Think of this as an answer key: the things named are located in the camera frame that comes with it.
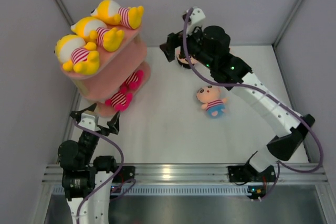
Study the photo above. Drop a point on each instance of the pink three-tier wooden shelf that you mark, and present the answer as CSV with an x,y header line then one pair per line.
x,y
114,69

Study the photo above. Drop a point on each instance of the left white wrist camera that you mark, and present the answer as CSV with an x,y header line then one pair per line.
x,y
89,120

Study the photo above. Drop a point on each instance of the bald peach boy doll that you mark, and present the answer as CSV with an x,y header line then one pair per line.
x,y
212,102

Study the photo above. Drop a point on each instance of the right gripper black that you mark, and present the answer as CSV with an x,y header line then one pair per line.
x,y
174,41

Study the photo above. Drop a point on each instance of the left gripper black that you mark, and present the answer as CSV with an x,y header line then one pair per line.
x,y
113,125

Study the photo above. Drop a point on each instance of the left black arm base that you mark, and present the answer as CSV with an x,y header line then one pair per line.
x,y
126,172

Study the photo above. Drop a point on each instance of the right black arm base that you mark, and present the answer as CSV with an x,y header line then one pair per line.
x,y
237,174

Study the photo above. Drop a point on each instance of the aluminium mounting rail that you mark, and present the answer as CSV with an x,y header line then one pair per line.
x,y
212,174

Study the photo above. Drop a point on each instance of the pink plush shelf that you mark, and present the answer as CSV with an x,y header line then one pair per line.
x,y
133,81
119,101

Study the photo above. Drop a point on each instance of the pink plush rear bottom shelf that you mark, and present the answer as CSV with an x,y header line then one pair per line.
x,y
133,81

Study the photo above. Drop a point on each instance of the yellow frog plush on shelf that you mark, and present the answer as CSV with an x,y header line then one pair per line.
x,y
76,55

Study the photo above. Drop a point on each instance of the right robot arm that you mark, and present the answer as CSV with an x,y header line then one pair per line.
x,y
211,47

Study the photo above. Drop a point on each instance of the face-up black-haired boy doll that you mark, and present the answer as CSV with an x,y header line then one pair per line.
x,y
182,61

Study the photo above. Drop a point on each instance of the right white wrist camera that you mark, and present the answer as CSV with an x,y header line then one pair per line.
x,y
196,19

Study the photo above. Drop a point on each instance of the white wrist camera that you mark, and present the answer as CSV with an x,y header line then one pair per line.
x,y
89,120
196,19

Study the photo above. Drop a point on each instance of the pink plush front bottom shelf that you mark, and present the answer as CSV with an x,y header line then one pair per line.
x,y
119,101

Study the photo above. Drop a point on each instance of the yellow frog plush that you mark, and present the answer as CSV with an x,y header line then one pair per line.
x,y
76,55
112,13
94,30

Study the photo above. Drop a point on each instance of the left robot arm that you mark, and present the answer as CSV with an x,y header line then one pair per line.
x,y
87,180

